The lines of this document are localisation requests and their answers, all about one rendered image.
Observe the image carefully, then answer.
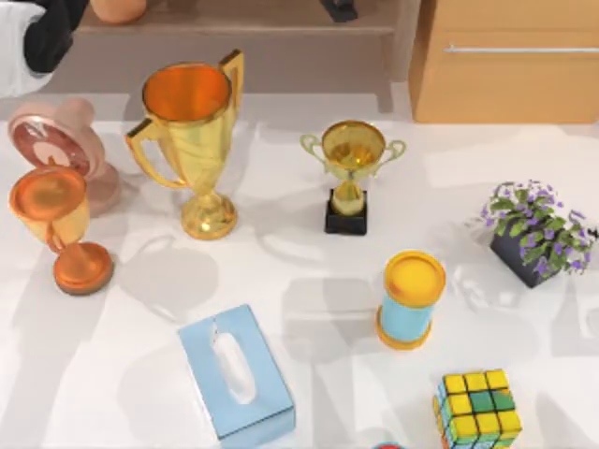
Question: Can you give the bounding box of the small gold trophy black base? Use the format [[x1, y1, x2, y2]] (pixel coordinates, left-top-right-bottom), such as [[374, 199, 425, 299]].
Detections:
[[299, 120, 408, 236]]

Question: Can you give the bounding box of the blue and yellow can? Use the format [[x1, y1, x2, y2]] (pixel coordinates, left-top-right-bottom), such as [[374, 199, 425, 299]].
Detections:
[[376, 250, 447, 351]]

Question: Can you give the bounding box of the large gold trophy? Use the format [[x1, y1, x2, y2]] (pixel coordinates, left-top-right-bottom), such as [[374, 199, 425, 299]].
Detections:
[[124, 48, 245, 240]]

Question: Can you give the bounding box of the light blue tissue box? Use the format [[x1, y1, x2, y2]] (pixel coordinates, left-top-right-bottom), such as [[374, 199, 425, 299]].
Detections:
[[177, 303, 298, 442]]

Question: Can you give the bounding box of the wooden open shelf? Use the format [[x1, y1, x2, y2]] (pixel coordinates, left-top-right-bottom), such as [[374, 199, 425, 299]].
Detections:
[[45, 0, 421, 96]]

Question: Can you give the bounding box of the black object on shelf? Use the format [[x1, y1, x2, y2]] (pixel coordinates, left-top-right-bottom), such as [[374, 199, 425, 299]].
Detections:
[[320, 0, 360, 23]]

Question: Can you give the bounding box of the purple flower plant black pot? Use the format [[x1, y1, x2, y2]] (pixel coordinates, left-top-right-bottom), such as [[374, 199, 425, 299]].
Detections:
[[475, 179, 599, 289]]

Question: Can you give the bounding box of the orange trophy round base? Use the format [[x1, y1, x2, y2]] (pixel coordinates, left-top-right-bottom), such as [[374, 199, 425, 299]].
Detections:
[[7, 167, 115, 297]]

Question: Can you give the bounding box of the wooden cupboard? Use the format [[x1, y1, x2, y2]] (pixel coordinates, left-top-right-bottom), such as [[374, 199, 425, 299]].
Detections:
[[408, 0, 599, 125]]

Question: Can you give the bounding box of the colourful puzzle cube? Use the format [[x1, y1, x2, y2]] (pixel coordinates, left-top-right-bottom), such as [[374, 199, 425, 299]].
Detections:
[[432, 369, 523, 449]]

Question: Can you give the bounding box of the orange clay pot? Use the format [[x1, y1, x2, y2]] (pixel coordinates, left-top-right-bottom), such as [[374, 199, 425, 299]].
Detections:
[[89, 0, 148, 25]]

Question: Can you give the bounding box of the long metal handle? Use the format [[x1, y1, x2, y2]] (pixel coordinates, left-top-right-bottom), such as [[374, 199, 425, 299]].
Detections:
[[443, 44, 599, 55]]

